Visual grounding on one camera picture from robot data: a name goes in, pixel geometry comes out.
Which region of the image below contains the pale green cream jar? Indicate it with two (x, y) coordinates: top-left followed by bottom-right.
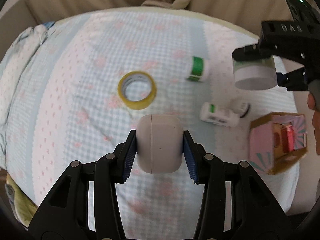
(233, 57), (277, 90)

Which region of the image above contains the grey bottle black cap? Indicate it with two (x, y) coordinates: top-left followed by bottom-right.
(229, 98), (251, 118)

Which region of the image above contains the red small carton box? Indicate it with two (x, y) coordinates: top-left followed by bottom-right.
(273, 123), (295, 158)

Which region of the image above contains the green label white jar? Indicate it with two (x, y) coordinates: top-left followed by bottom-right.
(185, 56), (210, 82)

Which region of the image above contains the white pill bottle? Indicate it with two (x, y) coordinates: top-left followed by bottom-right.
(200, 102), (240, 127)

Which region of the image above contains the white earbuds case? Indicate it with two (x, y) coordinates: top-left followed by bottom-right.
(136, 114), (183, 174)

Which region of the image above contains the yellow tape roll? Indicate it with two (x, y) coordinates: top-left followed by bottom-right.
(118, 71), (157, 110)

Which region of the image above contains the person's right hand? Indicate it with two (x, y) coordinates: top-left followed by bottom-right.
(307, 93), (320, 155)

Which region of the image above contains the pink cardboard box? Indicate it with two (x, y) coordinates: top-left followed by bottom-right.
(248, 112), (308, 175)

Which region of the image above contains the blue checked bed sheet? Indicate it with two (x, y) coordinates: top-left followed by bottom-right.
(0, 9), (301, 239)

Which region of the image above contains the light blue rumpled blanket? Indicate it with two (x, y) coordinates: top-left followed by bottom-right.
(0, 21), (57, 120)

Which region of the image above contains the grey sofa headboard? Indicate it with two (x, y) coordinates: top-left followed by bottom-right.
(0, 0), (37, 60)

